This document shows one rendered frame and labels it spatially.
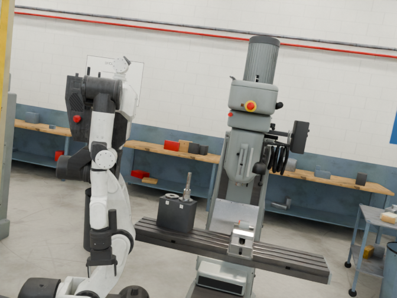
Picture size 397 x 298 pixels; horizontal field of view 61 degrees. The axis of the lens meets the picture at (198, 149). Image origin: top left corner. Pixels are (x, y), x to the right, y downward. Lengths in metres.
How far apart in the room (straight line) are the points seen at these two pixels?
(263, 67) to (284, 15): 4.31
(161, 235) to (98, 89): 1.08
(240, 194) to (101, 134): 1.35
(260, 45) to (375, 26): 4.57
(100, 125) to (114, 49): 5.62
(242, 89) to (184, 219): 0.89
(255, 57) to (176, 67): 4.36
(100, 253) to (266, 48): 1.52
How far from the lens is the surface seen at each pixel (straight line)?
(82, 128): 1.57
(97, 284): 1.84
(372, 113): 6.50
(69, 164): 1.64
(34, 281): 1.94
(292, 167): 5.76
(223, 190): 2.47
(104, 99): 1.38
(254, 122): 1.90
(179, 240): 2.11
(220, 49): 6.39
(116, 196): 1.63
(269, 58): 2.22
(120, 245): 1.68
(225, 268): 2.09
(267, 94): 1.81
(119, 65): 1.59
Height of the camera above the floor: 1.72
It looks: 7 degrees down
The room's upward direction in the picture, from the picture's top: 9 degrees clockwise
